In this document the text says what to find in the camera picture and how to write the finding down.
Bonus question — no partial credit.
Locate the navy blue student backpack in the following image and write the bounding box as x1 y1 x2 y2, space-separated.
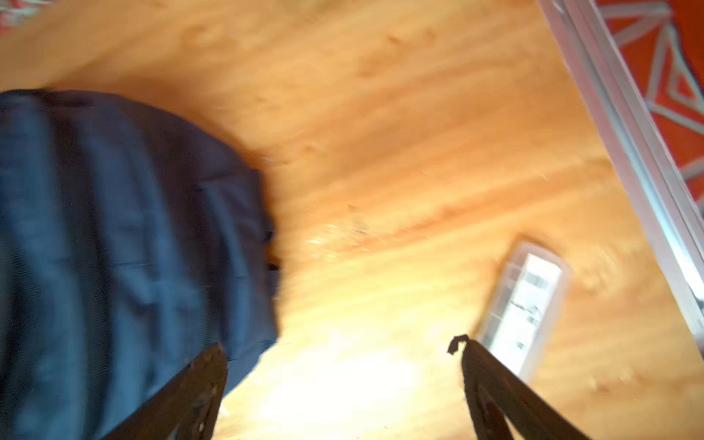
1 90 279 439

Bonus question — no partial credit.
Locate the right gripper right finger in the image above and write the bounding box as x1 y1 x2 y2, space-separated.
447 335 587 439

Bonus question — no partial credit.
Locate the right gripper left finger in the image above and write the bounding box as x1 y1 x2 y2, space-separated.
104 344 227 439

